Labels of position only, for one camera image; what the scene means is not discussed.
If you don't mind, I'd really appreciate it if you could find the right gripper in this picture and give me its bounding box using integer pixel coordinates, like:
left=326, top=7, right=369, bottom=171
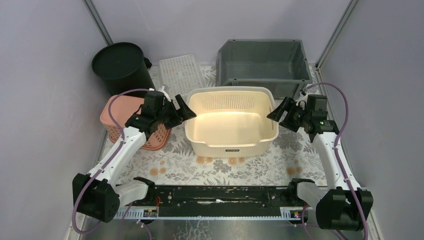
left=266, top=96, right=311, bottom=133

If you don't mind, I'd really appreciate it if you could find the white perforated plastic basket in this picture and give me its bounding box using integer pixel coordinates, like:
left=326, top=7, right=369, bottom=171
left=159, top=54, right=207, bottom=95

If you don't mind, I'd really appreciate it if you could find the grey plastic crate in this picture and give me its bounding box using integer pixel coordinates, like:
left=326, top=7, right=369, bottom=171
left=215, top=39, right=313, bottom=99

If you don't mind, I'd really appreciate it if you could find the cream plastic tub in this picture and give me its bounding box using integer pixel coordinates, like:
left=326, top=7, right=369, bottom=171
left=184, top=86, right=279, bottom=158

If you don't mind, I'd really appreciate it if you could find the pink perforated basket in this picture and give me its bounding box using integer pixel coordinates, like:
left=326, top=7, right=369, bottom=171
left=99, top=95, right=171, bottom=151

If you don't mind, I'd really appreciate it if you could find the large black cylindrical container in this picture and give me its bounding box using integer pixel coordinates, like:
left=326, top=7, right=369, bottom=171
left=91, top=42, right=155, bottom=96

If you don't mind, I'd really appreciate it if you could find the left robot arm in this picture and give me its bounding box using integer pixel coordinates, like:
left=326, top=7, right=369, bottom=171
left=72, top=88, right=197, bottom=223

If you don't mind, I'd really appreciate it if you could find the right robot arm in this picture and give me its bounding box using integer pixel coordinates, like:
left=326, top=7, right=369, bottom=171
left=267, top=94, right=374, bottom=232

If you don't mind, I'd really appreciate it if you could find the black cloth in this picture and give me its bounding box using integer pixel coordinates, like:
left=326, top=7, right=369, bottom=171
left=143, top=57, right=153, bottom=69

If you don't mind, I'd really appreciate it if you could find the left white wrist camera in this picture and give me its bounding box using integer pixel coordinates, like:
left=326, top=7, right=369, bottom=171
left=148, top=85, right=172, bottom=102

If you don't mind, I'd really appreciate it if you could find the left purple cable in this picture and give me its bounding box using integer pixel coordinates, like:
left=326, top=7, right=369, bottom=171
left=71, top=88, right=157, bottom=240

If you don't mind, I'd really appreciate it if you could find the black mounting base rail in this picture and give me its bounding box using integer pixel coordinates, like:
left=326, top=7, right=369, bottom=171
left=133, top=185, right=306, bottom=219

